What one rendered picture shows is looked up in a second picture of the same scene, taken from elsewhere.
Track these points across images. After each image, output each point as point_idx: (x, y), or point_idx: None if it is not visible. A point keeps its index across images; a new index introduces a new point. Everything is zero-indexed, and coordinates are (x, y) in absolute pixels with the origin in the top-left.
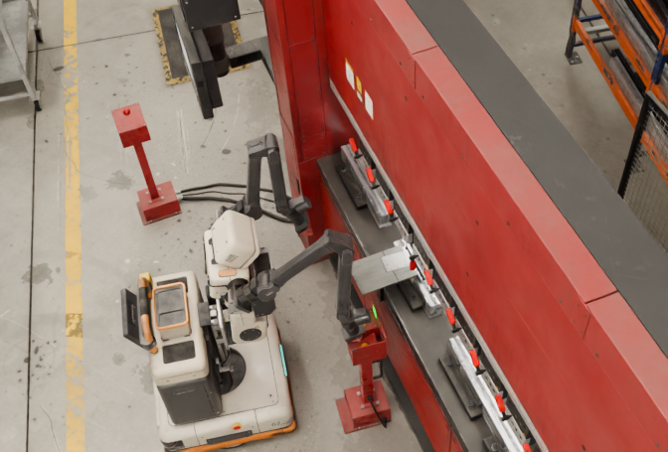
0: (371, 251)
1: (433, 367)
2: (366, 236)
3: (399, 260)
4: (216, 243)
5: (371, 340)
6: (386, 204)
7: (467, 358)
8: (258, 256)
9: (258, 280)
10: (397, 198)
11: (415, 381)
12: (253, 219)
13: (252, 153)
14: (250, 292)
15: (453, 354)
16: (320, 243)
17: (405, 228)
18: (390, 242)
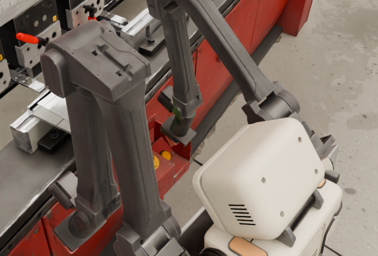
0: (42, 179)
1: (160, 57)
2: (17, 200)
3: (61, 102)
4: (305, 183)
5: (154, 151)
6: (26, 35)
7: (141, 18)
8: (192, 250)
9: (281, 116)
10: (19, 4)
11: (152, 133)
12: (194, 174)
13: (140, 55)
14: (305, 122)
15: (141, 35)
16: None
17: (50, 26)
18: (12, 167)
